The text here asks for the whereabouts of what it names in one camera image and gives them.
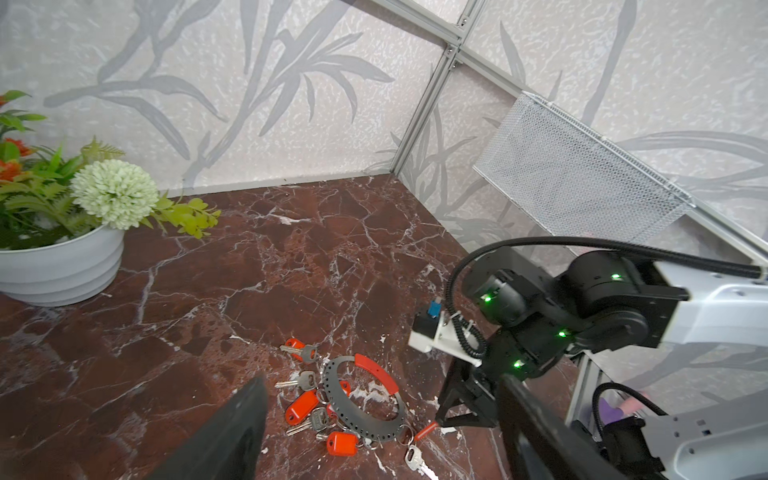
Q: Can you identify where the purple pink spatula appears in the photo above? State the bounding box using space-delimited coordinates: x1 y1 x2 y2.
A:
598 397 644 425

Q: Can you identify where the red tag far left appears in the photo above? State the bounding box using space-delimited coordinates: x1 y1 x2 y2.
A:
280 338 319 364

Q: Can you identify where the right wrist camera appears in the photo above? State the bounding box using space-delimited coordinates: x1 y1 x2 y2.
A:
408 297 482 367

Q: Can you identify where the white wire mesh basket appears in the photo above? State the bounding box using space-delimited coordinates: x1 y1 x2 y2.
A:
474 92 695 243

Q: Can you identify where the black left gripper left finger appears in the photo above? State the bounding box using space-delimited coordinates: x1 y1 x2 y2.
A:
148 377 268 480

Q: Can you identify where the red tag silver key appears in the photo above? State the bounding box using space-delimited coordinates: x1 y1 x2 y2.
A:
404 421 439 480

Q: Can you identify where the silver key on ring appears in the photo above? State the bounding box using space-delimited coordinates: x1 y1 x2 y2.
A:
275 370 317 392

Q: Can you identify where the aluminium frame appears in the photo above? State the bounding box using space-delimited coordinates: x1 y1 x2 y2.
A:
161 0 768 265

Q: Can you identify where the white flower pot plant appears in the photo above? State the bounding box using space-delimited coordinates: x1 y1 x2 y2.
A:
1 90 221 307

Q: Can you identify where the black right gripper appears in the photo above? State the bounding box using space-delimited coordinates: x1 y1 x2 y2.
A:
435 359 498 428

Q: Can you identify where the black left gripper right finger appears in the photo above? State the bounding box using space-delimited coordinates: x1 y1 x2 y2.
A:
496 374 624 480

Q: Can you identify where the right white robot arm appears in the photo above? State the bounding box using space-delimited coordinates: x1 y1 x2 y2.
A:
420 236 767 479

